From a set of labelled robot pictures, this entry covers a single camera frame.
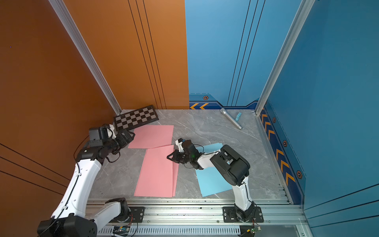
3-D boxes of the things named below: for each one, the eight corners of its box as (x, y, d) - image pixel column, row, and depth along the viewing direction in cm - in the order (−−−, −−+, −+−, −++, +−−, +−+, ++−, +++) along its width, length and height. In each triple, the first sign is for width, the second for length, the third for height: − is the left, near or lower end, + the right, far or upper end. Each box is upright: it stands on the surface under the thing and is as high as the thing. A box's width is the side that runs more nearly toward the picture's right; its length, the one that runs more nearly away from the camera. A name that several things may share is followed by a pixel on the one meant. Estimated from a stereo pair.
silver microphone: (239, 130, 110) (240, 127, 107) (220, 111, 122) (220, 108, 120) (242, 128, 111) (243, 125, 108) (222, 110, 123) (223, 107, 121)
